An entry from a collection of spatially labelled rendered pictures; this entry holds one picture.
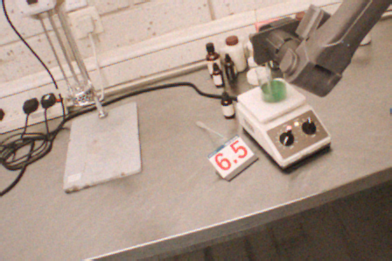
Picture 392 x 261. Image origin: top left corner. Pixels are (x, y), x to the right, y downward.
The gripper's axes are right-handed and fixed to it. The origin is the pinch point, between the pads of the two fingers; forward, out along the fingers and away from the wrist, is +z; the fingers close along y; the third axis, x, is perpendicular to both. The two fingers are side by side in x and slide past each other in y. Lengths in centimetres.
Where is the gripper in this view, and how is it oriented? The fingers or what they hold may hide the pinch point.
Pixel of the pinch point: (258, 26)
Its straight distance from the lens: 94.5
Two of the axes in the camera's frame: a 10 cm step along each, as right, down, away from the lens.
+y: -9.0, 3.5, -2.5
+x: 1.7, 8.2, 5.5
